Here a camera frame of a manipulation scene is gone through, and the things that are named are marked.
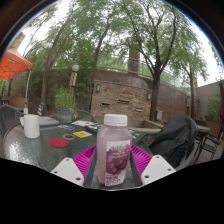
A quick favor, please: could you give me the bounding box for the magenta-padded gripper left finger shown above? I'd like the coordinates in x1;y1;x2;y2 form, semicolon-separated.
50;144;98;188

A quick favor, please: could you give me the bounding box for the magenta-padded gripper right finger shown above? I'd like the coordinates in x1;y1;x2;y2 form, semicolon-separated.
129;143;177;188

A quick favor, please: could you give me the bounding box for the pink juice bottle white cap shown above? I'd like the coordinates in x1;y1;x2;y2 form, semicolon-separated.
96;113;133;187

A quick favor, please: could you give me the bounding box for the yellow card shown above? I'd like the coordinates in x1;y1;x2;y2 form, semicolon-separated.
72;130;93;139

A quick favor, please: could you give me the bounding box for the flat round red coaster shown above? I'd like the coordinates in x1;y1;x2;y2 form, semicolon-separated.
48;137;70;149

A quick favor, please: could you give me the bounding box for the black laptop with stickers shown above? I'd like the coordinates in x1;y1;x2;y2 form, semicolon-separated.
84;123;148;138

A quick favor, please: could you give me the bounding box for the white sticker sheet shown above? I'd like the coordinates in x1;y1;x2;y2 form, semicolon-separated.
71;120;94;127

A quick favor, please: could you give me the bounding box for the black jacket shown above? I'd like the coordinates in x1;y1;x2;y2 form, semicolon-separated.
148;114;199;169

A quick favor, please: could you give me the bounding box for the potted green plant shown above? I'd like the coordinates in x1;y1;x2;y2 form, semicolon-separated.
54;85;77;124

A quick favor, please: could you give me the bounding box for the white textured cup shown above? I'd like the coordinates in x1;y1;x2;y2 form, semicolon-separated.
23;113;41;140

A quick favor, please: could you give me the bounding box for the blue yellow striped bollard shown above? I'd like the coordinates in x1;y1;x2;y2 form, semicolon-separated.
37;102;45;117

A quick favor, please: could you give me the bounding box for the round dark side table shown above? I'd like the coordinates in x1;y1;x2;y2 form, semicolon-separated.
196;124;212;134

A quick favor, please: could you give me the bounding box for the orange canopy tent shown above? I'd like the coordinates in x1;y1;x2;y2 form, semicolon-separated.
0;46;34;81

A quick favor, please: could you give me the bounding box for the tan tape ring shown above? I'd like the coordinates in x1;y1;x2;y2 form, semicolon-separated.
62;133;77;141

